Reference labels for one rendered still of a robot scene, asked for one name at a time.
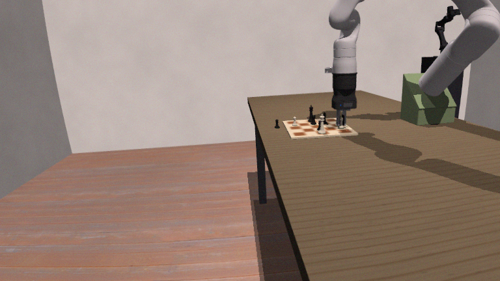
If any white king chess piece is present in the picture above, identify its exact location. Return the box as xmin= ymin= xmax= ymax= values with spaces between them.
xmin=318 ymin=114 xmax=326 ymax=134

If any chessboard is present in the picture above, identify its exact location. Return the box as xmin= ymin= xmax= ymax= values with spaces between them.
xmin=283 ymin=118 xmax=358 ymax=139

